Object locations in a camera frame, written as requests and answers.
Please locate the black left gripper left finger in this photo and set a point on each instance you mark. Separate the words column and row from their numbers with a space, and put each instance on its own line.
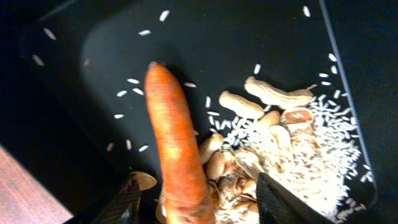
column 124, row 207

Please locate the rice and peanut shell pile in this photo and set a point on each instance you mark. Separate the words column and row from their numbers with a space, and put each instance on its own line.
column 308, row 143

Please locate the black rectangular bin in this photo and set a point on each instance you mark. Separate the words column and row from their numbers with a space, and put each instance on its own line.
column 71, row 118

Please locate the orange carrot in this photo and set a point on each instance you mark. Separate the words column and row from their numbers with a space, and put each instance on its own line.
column 185, row 190

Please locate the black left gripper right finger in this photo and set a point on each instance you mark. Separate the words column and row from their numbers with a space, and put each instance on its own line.
column 277, row 205

